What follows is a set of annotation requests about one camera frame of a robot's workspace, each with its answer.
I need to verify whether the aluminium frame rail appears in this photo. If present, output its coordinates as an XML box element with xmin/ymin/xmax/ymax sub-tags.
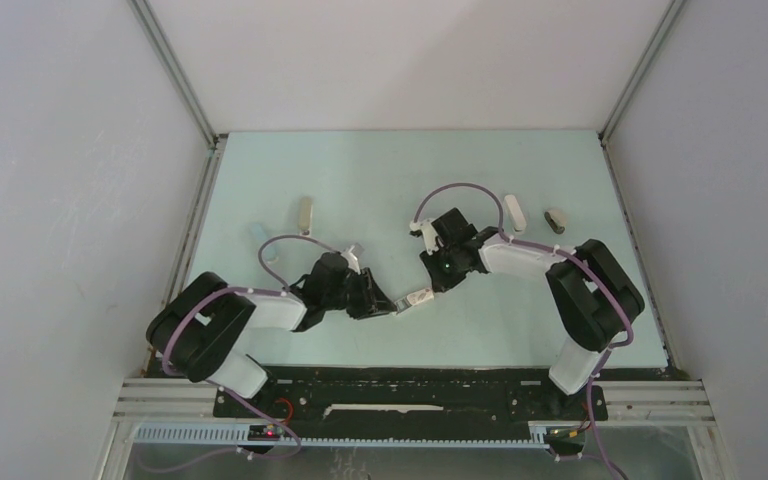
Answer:
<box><xmin>126</xmin><ymin>0</ymin><xmax>220</xmax><ymax>148</ymax></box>

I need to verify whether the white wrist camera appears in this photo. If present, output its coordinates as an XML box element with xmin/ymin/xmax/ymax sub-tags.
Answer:
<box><xmin>409</xmin><ymin>219</ymin><xmax>439</xmax><ymax>255</ymax></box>
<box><xmin>340</xmin><ymin>243</ymin><xmax>364</xmax><ymax>274</ymax></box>

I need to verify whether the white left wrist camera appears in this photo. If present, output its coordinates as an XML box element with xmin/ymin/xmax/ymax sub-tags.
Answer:
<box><xmin>340</xmin><ymin>243</ymin><xmax>364</xmax><ymax>274</ymax></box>

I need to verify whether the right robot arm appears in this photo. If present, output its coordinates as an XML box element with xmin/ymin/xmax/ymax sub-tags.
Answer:
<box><xmin>410</xmin><ymin>208</ymin><xmax>645</xmax><ymax>418</ymax></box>

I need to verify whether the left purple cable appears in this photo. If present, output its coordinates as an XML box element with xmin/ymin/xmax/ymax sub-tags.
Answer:
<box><xmin>161</xmin><ymin>235</ymin><xmax>342</xmax><ymax>475</ymax></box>

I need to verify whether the light blue white stapler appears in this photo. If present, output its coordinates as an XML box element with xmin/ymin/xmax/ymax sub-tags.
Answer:
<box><xmin>249</xmin><ymin>223</ymin><xmax>279</xmax><ymax>264</ymax></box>

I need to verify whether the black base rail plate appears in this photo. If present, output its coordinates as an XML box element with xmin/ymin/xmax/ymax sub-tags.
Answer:
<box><xmin>213</xmin><ymin>366</ymin><xmax>608</xmax><ymax>440</ymax></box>

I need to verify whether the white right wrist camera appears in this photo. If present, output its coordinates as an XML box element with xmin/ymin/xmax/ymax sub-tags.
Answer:
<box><xmin>409</xmin><ymin>219</ymin><xmax>439</xmax><ymax>255</ymax></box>

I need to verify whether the staple box tray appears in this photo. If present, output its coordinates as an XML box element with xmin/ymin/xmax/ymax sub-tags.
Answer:
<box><xmin>394</xmin><ymin>297</ymin><xmax>412</xmax><ymax>315</ymax></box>

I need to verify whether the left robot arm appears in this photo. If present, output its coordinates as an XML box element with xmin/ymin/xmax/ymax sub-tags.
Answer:
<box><xmin>146</xmin><ymin>252</ymin><xmax>397</xmax><ymax>417</ymax></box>

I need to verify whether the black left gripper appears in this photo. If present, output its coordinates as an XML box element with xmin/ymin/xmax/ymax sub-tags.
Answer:
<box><xmin>322</xmin><ymin>266</ymin><xmax>396</xmax><ymax>319</ymax></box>

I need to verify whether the grey cable duct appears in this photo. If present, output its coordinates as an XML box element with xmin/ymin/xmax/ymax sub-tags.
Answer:
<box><xmin>132</xmin><ymin>422</ymin><xmax>548</xmax><ymax>449</ymax></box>

